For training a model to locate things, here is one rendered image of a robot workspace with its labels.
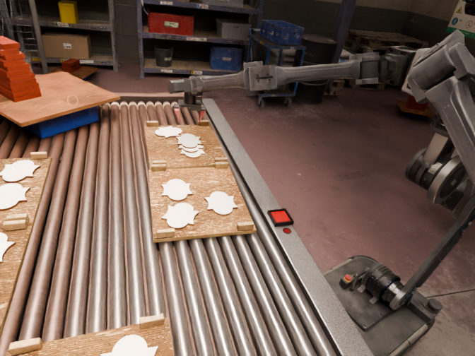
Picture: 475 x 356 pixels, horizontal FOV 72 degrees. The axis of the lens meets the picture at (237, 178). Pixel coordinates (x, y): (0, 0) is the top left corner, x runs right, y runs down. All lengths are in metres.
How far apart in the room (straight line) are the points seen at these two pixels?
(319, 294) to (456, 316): 1.68
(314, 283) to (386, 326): 0.97
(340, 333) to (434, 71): 0.67
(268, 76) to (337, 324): 0.76
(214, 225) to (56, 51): 4.97
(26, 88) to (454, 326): 2.71
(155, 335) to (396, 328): 1.41
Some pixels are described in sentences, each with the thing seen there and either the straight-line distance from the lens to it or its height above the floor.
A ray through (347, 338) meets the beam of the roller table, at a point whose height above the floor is 0.92.
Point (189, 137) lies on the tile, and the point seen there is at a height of 0.96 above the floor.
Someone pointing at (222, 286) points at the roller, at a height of 0.92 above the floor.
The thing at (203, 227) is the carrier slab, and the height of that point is 0.94.
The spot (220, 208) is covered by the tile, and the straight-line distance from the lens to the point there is 1.20.
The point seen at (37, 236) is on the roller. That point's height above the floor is 0.91.
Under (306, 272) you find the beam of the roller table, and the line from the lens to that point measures 1.10.
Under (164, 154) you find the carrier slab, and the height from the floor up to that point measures 0.94.
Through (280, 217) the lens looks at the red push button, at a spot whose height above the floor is 0.93.
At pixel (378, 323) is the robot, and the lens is 1.99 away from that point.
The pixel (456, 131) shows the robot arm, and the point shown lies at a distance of 0.76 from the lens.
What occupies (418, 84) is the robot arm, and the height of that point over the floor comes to 1.54.
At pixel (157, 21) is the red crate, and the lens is 5.38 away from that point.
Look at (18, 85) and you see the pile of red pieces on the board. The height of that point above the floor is 1.11.
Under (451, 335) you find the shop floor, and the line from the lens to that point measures 2.52.
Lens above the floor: 1.71
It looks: 34 degrees down
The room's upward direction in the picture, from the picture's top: 8 degrees clockwise
